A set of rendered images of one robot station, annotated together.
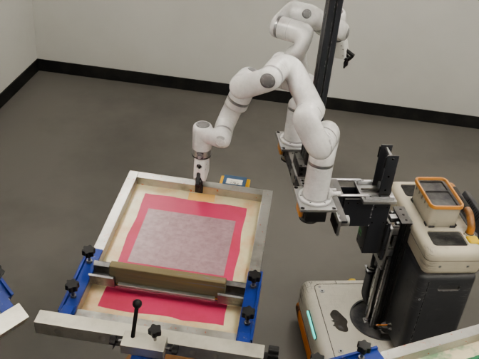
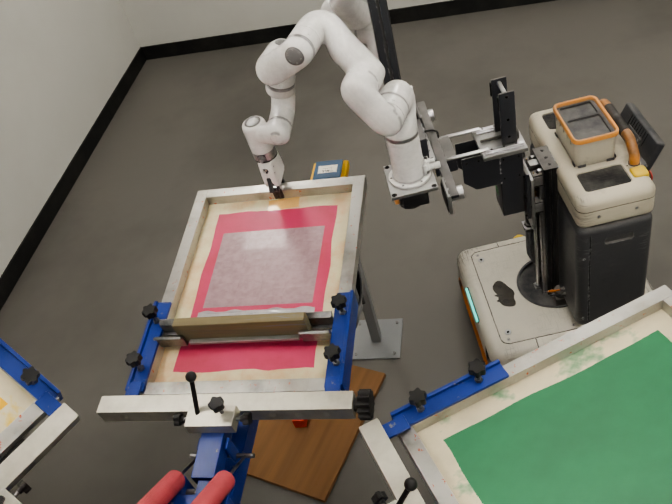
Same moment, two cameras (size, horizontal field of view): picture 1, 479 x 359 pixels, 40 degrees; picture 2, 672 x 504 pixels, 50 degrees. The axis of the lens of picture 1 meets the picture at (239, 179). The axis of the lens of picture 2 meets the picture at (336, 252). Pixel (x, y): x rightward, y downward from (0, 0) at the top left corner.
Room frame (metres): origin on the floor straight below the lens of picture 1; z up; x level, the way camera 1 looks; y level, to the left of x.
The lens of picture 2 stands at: (0.36, -0.45, 2.49)
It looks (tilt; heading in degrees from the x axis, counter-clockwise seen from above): 43 degrees down; 15
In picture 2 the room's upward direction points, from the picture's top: 17 degrees counter-clockwise
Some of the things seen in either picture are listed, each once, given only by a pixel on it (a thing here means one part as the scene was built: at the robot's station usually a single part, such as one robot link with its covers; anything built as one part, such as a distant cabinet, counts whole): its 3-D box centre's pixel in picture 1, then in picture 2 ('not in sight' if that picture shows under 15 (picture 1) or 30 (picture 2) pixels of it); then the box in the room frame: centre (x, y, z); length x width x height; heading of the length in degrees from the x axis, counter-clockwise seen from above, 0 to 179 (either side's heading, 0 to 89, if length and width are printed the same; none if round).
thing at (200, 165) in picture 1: (201, 163); (269, 165); (2.19, 0.16, 1.16); 0.10 x 0.08 x 0.11; 175
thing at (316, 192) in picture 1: (321, 180); (410, 154); (2.07, -0.30, 1.21); 0.16 x 0.13 x 0.15; 99
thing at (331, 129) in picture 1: (323, 144); (396, 112); (2.06, -0.29, 1.37); 0.13 x 0.10 x 0.16; 163
